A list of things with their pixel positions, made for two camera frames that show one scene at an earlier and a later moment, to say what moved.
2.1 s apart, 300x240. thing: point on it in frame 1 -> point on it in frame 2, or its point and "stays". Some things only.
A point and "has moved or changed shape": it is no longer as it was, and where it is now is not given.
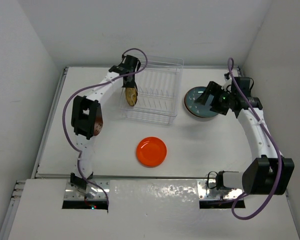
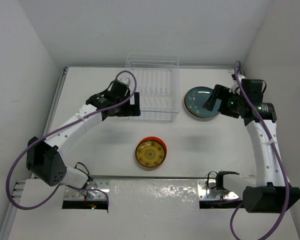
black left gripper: x=128 y=85 -> x=131 y=110
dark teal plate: x=196 y=109 stays
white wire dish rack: x=158 y=84 stays
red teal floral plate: x=198 y=109 stays
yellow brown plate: x=131 y=95 has moved or changed shape
